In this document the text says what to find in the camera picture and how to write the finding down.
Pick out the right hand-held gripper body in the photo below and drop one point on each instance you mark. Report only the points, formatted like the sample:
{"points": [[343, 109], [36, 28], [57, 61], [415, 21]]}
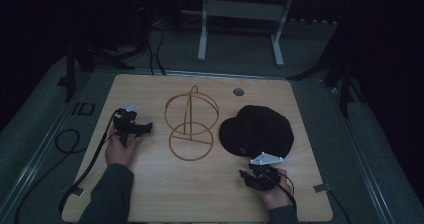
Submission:
{"points": [[265, 174]]}

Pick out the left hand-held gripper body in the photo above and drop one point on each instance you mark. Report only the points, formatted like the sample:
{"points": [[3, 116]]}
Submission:
{"points": [[124, 123]]}

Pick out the black hat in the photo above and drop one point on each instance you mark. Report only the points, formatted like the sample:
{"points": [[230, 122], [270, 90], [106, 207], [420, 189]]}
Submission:
{"points": [[256, 130]]}

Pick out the person's right hand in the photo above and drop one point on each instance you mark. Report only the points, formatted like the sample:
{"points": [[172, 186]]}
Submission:
{"points": [[278, 194]]}

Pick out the person's left hand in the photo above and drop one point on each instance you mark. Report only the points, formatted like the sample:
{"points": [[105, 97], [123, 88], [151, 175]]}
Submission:
{"points": [[120, 152]]}

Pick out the grey tape piece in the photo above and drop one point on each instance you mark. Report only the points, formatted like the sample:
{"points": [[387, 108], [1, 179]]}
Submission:
{"points": [[322, 188], [78, 192]]}

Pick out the black stand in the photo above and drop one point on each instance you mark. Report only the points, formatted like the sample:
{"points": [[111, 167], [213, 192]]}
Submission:
{"points": [[86, 55]]}

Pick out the black tripod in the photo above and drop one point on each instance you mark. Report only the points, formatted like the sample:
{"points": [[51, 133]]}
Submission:
{"points": [[336, 70]]}

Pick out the white metal stand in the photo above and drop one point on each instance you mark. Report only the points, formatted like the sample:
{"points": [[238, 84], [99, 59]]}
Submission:
{"points": [[240, 10]]}

